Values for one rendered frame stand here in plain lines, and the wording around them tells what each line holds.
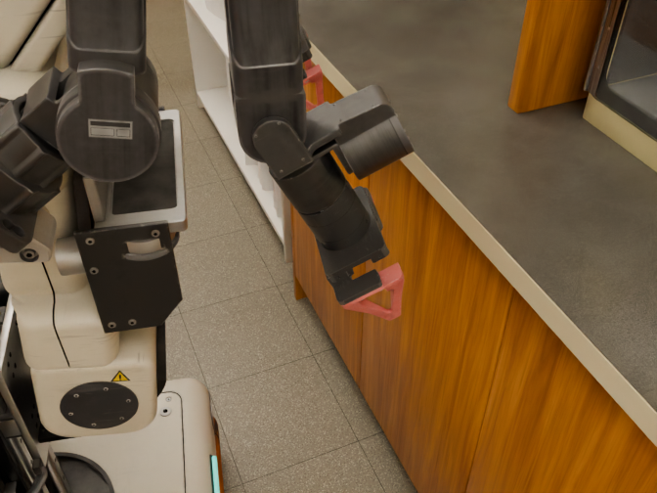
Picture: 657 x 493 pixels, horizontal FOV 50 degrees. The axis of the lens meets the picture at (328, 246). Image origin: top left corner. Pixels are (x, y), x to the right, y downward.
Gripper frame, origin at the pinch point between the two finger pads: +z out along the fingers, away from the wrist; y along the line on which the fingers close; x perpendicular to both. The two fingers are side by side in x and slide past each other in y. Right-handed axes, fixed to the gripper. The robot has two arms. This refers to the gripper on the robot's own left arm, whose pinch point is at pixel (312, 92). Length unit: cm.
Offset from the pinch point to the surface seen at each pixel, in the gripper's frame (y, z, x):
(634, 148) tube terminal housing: -17.7, 24.8, -38.8
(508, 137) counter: -9.6, 18.3, -23.6
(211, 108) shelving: 162, 75, 55
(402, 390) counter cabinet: -10, 66, 15
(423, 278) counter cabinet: -12.5, 35.5, -1.1
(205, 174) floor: 126, 80, 63
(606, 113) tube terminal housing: -10.9, 22.2, -38.4
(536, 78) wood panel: -2.7, 16.0, -32.0
